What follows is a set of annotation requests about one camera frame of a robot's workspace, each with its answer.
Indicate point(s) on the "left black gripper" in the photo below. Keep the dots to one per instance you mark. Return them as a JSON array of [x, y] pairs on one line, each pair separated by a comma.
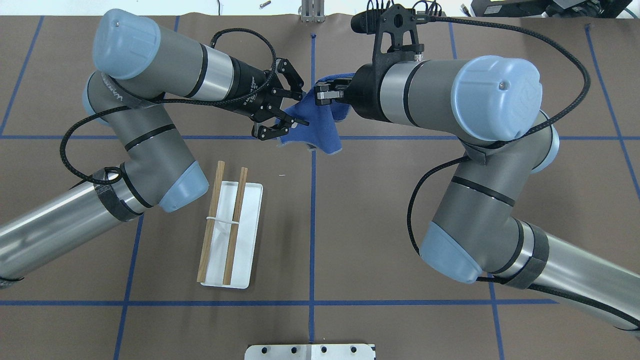
[[248, 91]]

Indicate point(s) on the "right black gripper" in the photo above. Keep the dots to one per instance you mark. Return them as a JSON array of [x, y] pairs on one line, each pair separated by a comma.
[[364, 93]]

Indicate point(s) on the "blue microfiber towel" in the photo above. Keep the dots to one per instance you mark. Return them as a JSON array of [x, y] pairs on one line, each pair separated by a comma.
[[322, 132]]

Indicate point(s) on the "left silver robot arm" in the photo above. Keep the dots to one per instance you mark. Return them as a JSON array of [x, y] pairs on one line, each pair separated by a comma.
[[140, 67]]

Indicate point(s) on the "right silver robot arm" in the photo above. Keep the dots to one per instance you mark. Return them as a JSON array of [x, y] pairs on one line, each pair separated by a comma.
[[492, 105]]

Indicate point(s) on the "white wooden towel rack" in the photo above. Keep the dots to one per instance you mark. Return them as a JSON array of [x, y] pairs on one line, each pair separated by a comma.
[[231, 232]]

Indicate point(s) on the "lower small electronics board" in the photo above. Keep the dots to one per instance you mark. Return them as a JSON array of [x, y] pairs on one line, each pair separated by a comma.
[[429, 7]]

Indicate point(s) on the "black laptop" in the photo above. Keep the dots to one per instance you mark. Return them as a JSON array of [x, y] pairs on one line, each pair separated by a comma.
[[605, 9]]

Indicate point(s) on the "aluminium frame post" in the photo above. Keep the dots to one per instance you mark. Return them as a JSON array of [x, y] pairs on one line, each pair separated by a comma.
[[312, 11]]

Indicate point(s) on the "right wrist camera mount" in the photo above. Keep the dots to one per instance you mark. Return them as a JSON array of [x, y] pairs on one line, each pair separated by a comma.
[[396, 34]]

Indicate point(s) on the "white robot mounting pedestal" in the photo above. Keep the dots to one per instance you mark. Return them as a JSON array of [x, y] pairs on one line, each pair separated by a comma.
[[331, 351]]

